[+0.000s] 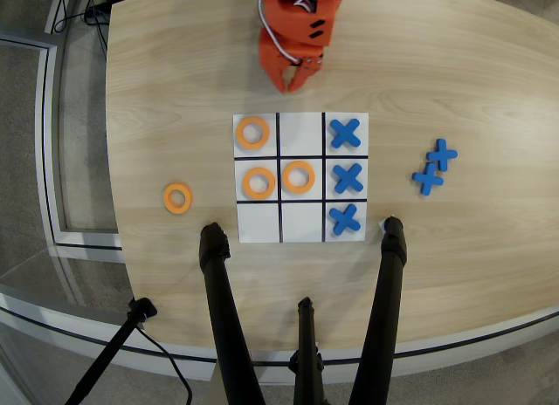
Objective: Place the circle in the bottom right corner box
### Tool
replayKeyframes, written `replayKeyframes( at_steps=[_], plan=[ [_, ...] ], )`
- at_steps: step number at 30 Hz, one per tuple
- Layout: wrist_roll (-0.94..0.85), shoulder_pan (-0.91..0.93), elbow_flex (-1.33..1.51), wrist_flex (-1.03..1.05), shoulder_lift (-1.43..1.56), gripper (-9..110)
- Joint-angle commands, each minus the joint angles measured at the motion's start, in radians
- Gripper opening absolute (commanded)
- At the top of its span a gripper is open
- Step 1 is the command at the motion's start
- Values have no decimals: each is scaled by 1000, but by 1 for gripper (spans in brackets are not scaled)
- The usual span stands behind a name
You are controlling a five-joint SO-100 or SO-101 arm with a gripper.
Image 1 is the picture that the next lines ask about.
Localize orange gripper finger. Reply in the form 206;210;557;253
266;63;291;94
288;55;326;93

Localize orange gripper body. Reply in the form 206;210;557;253
259;27;327;73

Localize orange foam ring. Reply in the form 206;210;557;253
162;182;194;215
235;115;271;151
242;166;277;202
281;160;316;194

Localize white tic-tac-toe paper board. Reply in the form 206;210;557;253
232;112;370;244

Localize blue foam cross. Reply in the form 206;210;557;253
328;203;362;237
329;118;362;149
332;162;365;194
426;138;459;172
411;161;445;196

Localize short black tripod leg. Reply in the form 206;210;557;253
287;296;327;405

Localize thin black stand pole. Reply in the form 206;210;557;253
64;297;158;405

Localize black floor cable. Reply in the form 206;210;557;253
51;0;110;52

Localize grey metal floor frame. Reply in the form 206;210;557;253
0;24;126;253

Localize black stand cable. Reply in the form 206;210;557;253
135;324;194;405

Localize black camera tripod legs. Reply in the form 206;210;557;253
0;286;559;387

